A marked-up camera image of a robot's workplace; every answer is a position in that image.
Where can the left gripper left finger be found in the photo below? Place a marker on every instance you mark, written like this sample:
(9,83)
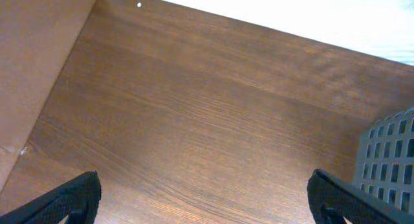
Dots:
(75,201)

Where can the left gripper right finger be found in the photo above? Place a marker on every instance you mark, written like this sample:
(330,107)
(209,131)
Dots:
(334,201)

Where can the grey plastic slotted basket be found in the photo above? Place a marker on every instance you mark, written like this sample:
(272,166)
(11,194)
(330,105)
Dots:
(384,161)

